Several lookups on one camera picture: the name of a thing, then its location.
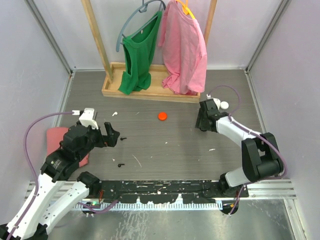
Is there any purple cable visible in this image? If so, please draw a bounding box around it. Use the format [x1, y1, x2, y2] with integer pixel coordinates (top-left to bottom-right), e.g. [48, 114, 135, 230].
[4, 111, 120, 240]
[208, 85, 288, 216]

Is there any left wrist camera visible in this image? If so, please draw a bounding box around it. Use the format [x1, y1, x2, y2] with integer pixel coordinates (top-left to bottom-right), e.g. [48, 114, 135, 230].
[72, 108, 99, 130]

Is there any grey-blue hanger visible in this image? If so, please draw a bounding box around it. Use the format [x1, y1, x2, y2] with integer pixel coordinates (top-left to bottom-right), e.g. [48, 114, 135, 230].
[115, 0, 167, 53]

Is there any wooden clothes rack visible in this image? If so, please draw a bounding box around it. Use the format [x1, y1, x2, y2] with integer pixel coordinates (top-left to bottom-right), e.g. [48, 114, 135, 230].
[81, 0, 201, 104]

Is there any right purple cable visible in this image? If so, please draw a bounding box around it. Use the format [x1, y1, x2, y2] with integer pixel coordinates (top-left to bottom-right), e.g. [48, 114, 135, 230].
[208, 85, 288, 216]

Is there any yellow hanger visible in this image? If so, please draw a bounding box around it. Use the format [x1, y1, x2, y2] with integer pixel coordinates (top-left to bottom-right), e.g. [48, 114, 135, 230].
[175, 0, 195, 19]

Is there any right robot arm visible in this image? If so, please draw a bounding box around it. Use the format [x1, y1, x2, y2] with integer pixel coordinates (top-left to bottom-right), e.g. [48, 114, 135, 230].
[195, 98, 286, 197]

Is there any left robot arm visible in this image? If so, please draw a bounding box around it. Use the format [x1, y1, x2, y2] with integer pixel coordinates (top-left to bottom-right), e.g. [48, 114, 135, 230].
[0, 122, 120, 240]

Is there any pink t-shirt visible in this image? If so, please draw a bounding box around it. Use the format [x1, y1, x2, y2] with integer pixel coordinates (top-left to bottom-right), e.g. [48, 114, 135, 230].
[158, 0, 207, 95]

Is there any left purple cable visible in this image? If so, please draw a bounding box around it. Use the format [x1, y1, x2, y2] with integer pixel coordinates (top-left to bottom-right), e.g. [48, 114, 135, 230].
[4, 111, 120, 240]

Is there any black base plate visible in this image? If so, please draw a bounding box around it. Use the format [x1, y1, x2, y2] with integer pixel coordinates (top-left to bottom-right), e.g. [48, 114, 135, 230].
[93, 180, 241, 204]

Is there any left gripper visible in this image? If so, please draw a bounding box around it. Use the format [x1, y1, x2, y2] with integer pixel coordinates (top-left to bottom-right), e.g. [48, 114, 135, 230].
[77, 121, 120, 160]

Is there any red folded cloth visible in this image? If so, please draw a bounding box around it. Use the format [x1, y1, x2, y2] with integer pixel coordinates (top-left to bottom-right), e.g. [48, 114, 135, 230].
[45, 125, 94, 169]

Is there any orange earbud case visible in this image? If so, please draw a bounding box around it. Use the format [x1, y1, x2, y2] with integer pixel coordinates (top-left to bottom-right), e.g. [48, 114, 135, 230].
[157, 112, 168, 121]

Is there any white cable duct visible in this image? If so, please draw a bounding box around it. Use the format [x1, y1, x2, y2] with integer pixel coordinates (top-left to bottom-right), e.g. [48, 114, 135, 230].
[74, 199, 223, 211]

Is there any green t-shirt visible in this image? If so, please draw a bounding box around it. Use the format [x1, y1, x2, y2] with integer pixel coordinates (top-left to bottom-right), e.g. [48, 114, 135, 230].
[118, 10, 163, 95]

